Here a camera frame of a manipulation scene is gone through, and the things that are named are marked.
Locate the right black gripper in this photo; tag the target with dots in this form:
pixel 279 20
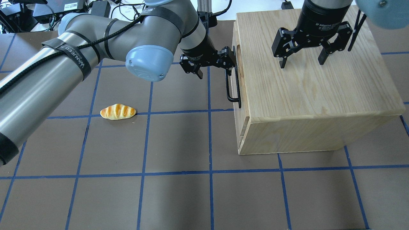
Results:
pixel 313 19

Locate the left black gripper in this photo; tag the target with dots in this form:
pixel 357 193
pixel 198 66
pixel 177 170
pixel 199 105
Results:
pixel 198 51

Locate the black metal drawer handle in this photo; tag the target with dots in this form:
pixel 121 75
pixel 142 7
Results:
pixel 231 99

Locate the wooden drawer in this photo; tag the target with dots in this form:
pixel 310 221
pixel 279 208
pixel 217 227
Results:
pixel 241 115

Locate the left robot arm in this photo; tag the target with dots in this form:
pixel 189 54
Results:
pixel 147 47

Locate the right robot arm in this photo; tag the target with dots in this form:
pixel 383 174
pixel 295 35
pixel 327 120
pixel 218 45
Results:
pixel 388 14

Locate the light wooden drawer cabinet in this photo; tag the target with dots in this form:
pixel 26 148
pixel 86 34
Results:
pixel 307 106

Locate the toy bread loaf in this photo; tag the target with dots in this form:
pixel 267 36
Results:
pixel 118 112

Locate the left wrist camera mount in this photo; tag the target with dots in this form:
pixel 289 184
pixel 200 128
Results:
pixel 208 19

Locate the aluminium frame post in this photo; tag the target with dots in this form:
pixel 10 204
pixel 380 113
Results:
pixel 204 5

